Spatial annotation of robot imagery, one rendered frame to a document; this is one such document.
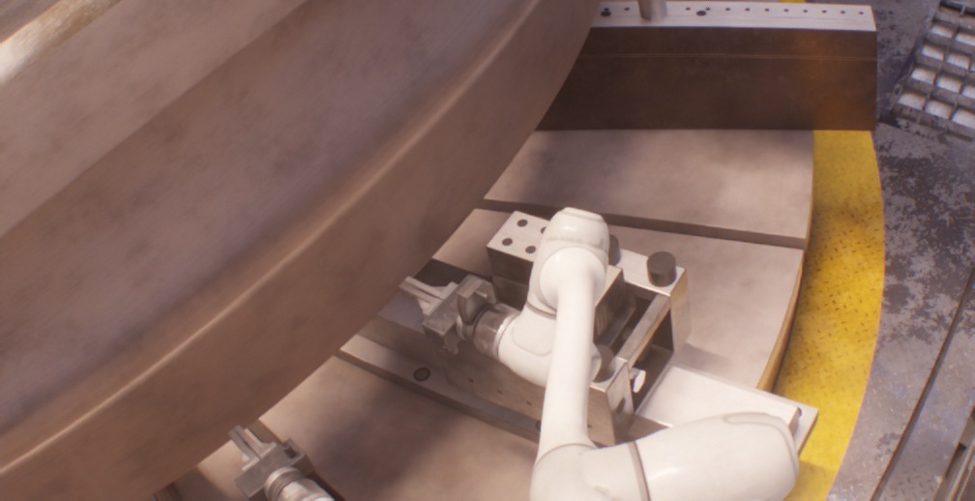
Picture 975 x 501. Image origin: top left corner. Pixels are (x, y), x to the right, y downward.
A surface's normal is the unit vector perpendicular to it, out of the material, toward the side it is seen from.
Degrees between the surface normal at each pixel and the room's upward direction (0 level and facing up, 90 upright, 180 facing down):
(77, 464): 90
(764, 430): 20
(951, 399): 0
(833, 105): 90
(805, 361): 0
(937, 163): 0
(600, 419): 90
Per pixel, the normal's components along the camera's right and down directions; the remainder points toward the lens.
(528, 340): -0.61, -0.06
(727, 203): -0.20, -0.71
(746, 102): -0.19, 0.71
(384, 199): 0.77, 0.31
